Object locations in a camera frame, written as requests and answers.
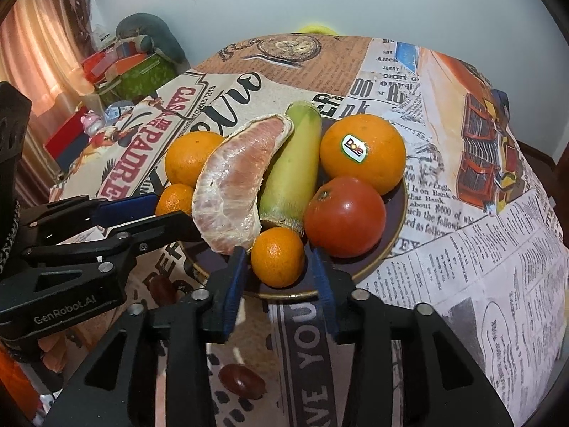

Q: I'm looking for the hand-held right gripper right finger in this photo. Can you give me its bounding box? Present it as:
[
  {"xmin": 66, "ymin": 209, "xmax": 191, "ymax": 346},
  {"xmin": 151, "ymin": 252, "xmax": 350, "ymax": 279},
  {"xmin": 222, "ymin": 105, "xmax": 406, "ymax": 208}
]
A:
[{"xmin": 311, "ymin": 248, "xmax": 516, "ymax": 427}]

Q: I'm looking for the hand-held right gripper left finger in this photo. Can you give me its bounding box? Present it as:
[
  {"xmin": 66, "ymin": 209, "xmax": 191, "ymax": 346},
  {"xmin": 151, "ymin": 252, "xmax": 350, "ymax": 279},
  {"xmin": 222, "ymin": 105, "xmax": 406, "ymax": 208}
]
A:
[{"xmin": 42, "ymin": 247, "xmax": 250, "ymax": 427}]

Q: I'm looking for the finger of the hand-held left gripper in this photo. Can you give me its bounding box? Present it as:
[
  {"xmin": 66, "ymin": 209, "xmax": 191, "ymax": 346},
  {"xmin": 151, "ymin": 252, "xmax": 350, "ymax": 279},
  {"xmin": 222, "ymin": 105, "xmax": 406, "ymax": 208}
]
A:
[
  {"xmin": 0, "ymin": 211, "xmax": 201, "ymax": 343},
  {"xmin": 18, "ymin": 193, "xmax": 159, "ymax": 254}
]

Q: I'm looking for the small tangerine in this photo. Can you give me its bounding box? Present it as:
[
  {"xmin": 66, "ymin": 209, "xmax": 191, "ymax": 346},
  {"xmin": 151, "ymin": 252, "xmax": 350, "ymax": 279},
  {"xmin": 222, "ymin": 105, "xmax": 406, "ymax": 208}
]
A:
[
  {"xmin": 251, "ymin": 227, "xmax": 306, "ymax": 288},
  {"xmin": 155, "ymin": 183, "xmax": 196, "ymax": 217}
]

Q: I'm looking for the dark purple plate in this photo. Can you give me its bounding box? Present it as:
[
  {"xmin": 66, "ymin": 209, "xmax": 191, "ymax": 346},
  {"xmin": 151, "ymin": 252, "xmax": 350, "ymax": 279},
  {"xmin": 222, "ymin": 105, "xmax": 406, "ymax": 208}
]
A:
[{"xmin": 178, "ymin": 116, "xmax": 408, "ymax": 301}]

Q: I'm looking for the large plain orange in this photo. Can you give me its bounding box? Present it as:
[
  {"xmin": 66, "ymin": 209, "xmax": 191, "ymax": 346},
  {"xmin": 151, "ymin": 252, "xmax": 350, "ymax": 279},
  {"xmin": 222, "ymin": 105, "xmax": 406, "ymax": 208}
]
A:
[{"xmin": 164, "ymin": 131, "xmax": 225, "ymax": 188}]

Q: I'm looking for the red tomato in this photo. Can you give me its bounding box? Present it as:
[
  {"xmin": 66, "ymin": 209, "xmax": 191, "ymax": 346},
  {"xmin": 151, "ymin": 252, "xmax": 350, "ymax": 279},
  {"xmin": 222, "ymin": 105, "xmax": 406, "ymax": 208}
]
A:
[{"xmin": 304, "ymin": 176, "xmax": 387, "ymax": 259}]

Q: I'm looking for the peeled pomelo segment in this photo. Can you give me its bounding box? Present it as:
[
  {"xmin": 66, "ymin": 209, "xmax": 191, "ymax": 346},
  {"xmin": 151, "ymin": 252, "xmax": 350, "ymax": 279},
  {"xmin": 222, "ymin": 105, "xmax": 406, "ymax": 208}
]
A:
[{"xmin": 192, "ymin": 113, "xmax": 295, "ymax": 255}]

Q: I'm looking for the yellow green banana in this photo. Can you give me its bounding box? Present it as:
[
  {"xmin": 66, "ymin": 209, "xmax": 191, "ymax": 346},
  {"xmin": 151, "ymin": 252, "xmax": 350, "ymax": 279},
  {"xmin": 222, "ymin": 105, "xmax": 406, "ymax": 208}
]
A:
[{"xmin": 259, "ymin": 101, "xmax": 321, "ymax": 237}]

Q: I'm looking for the large orange with sticker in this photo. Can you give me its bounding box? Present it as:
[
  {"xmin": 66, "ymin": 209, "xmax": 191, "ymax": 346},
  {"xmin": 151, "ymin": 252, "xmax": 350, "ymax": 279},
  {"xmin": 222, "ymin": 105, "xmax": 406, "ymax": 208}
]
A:
[{"xmin": 320, "ymin": 113, "xmax": 406, "ymax": 195}]

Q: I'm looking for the red box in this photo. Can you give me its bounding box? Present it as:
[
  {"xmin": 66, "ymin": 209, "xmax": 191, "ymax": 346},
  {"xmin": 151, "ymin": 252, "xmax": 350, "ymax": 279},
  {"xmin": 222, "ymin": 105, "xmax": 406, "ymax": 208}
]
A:
[{"xmin": 44, "ymin": 107, "xmax": 96, "ymax": 163}]

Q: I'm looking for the dark red grape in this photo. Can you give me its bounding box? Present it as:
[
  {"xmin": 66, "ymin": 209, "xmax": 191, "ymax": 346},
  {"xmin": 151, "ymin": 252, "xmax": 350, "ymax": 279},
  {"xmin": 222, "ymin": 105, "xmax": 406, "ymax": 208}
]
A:
[
  {"xmin": 219, "ymin": 363, "xmax": 266, "ymax": 398},
  {"xmin": 149, "ymin": 276, "xmax": 177, "ymax": 306}
]

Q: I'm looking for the pink rabbit toy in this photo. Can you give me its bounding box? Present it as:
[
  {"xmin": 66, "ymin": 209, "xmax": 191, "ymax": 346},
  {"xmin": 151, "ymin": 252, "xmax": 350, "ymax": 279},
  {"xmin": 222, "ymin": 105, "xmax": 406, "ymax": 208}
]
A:
[{"xmin": 80, "ymin": 111, "xmax": 105, "ymax": 138}]

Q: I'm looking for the pink brown curtain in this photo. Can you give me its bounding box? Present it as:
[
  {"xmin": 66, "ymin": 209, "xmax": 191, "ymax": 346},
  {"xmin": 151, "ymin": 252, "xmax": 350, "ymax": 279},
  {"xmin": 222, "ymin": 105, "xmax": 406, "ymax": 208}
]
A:
[{"xmin": 0, "ymin": 0, "xmax": 94, "ymax": 196}]

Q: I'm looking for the red bag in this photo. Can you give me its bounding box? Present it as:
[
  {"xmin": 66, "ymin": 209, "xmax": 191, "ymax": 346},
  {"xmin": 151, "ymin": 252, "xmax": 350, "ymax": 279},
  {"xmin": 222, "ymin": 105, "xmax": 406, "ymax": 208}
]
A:
[{"xmin": 81, "ymin": 51, "xmax": 114, "ymax": 83}]

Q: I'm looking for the green storage box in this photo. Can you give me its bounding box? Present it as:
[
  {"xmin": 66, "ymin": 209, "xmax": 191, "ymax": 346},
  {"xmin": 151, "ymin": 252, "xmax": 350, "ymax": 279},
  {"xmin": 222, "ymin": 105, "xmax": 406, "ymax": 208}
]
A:
[{"xmin": 98, "ymin": 53, "xmax": 176, "ymax": 105}]

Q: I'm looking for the orange box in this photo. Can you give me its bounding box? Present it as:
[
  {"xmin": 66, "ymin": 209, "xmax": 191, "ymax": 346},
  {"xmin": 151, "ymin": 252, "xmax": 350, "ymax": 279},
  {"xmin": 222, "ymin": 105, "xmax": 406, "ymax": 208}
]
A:
[{"xmin": 109, "ymin": 52, "xmax": 149, "ymax": 76}]

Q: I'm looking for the newspaper print tablecloth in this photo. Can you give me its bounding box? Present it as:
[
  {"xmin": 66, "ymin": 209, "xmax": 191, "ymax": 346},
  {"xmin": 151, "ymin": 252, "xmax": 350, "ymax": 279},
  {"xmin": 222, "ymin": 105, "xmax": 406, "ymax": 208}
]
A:
[{"xmin": 49, "ymin": 33, "xmax": 569, "ymax": 427}]

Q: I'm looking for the grey plush toy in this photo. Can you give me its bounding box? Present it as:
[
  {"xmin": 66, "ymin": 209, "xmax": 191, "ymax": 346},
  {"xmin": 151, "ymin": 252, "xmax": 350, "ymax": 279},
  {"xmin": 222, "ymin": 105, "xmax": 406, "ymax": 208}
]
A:
[{"xmin": 116, "ymin": 12, "xmax": 187, "ymax": 65}]

